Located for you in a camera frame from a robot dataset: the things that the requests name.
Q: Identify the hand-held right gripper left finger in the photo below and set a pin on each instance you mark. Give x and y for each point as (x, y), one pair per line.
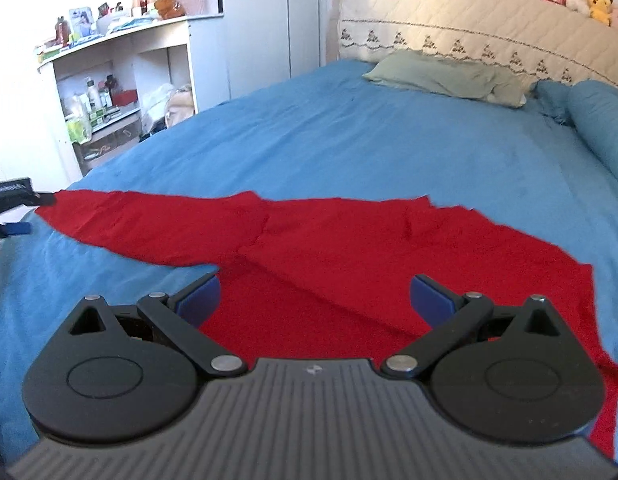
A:
(204, 296)

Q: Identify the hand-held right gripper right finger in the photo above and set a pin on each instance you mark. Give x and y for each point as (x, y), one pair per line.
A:
(430, 300)

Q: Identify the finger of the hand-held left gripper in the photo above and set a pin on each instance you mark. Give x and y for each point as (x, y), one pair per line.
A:
(16, 229)
(11, 188)

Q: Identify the red garment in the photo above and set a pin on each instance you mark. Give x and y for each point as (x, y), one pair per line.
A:
(339, 250)

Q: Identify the green packet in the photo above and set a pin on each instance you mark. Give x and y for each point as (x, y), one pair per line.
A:
(79, 129)

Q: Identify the white bottle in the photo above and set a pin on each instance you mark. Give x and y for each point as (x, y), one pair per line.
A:
(92, 94)

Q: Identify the red box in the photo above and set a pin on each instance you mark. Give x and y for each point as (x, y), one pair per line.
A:
(124, 96)

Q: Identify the red bottle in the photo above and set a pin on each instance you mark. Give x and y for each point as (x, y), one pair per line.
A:
(63, 32)

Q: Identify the white plastic bag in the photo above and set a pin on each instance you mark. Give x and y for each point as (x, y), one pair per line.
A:
(156, 105)

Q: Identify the bed with blue sheet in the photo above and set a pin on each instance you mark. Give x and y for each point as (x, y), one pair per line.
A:
(314, 150)

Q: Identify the blue picture box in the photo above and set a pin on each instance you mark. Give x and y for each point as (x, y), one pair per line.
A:
(81, 19)

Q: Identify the white shelf unit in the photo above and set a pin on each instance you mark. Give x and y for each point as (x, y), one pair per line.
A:
(199, 60)

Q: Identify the pale green pillow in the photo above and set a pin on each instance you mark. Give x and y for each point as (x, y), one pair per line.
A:
(439, 72)

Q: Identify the brown teddy bear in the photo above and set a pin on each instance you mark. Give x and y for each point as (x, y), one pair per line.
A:
(169, 6)

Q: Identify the blue bolster pillow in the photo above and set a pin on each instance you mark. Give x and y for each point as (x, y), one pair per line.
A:
(596, 115)

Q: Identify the pink basket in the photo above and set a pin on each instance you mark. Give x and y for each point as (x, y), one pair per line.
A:
(192, 0)

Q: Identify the grey and white wardrobe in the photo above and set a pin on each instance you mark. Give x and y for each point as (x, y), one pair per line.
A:
(259, 25)

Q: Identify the cream quilted headboard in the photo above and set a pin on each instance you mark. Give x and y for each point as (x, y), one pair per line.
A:
(439, 5)

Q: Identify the yellow plush toy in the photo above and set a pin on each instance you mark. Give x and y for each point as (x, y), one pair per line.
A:
(600, 7)

